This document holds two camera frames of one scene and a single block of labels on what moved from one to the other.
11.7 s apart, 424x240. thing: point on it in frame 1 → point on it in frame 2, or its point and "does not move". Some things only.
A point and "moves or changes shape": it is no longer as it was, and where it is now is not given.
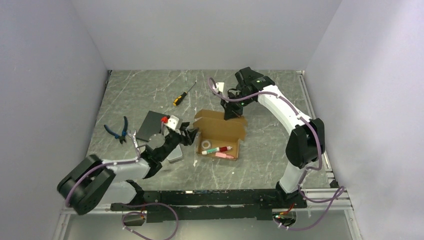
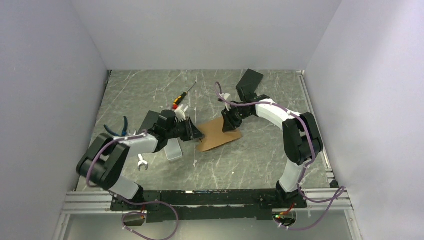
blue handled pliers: x=122 y=138 does not move
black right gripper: x=230 y=111 → x=230 y=123
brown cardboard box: x=212 y=126 moves or changes shape
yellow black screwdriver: x=178 y=99 does not move
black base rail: x=248 y=205 does not move
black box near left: x=151 y=125 does not move
